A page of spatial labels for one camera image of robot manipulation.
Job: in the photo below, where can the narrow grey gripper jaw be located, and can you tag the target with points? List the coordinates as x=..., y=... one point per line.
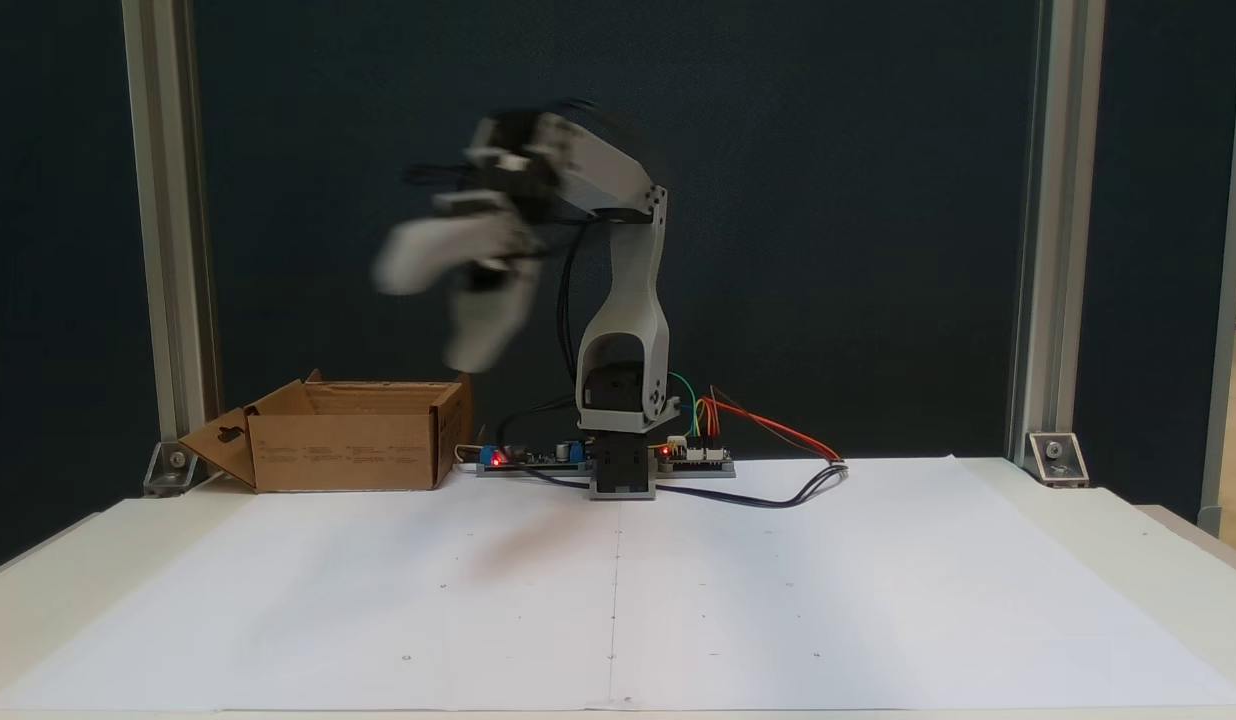
x=488, y=330

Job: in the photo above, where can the broad pale grey gripper jaw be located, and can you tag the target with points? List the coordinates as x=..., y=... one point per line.
x=428, y=255

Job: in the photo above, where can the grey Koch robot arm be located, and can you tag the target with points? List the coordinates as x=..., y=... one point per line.
x=628, y=300

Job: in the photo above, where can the blue circuit board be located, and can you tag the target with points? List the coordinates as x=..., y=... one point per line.
x=538, y=457

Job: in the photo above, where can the brown cardboard box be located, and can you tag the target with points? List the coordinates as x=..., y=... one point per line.
x=348, y=450

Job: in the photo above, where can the aluminium frame post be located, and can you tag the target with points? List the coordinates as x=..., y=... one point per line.
x=1053, y=200
x=163, y=200

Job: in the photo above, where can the metal corner bracket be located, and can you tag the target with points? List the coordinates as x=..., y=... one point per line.
x=1056, y=458
x=173, y=468

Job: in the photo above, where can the pale grey frame upright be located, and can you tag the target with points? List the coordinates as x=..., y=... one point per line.
x=1228, y=250

